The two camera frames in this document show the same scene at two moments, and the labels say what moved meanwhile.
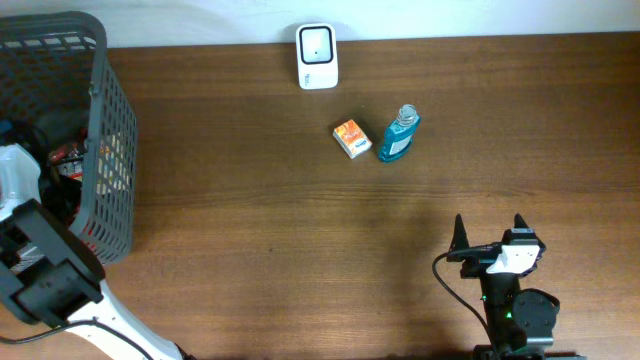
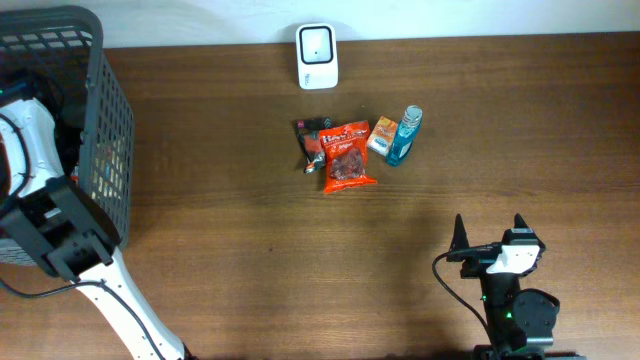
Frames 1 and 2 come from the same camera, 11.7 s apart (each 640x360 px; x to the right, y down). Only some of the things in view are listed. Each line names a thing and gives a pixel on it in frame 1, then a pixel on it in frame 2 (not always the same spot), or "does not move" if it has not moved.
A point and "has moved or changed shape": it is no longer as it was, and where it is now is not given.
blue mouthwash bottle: [397, 136] has moved or changed shape
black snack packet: [68, 160] to [311, 142]
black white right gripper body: [480, 266] does not move
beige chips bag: [113, 175] does not move
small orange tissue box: [351, 138] to [382, 135]
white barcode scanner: [317, 56] does not move
